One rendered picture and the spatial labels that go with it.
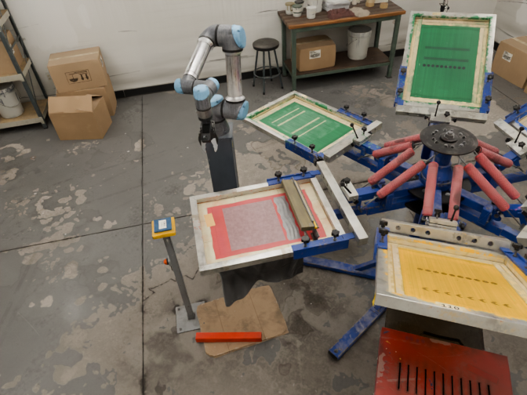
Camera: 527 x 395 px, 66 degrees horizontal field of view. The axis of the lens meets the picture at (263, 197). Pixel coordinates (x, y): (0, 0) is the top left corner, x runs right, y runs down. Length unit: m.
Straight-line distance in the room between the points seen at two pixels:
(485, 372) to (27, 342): 2.88
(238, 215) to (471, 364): 1.36
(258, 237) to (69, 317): 1.76
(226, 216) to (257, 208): 0.19
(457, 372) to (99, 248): 2.95
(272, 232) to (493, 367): 1.18
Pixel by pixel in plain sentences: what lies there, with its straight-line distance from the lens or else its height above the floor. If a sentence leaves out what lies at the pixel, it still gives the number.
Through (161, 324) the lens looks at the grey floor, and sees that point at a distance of 3.15.
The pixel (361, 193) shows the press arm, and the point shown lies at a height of 1.04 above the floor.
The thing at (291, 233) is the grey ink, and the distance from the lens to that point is 2.24.
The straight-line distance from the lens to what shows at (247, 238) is 2.23.
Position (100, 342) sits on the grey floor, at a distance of 3.23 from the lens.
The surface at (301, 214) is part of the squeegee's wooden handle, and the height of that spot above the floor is 1.06.
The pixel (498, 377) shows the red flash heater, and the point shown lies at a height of 1.10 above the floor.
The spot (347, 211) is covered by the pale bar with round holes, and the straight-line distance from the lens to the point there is 2.26.
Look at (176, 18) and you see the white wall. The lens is 5.66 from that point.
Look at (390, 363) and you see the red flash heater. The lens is 1.70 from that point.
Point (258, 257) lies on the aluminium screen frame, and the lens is 2.09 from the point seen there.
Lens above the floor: 2.60
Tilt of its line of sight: 42 degrees down
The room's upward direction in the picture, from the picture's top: 4 degrees counter-clockwise
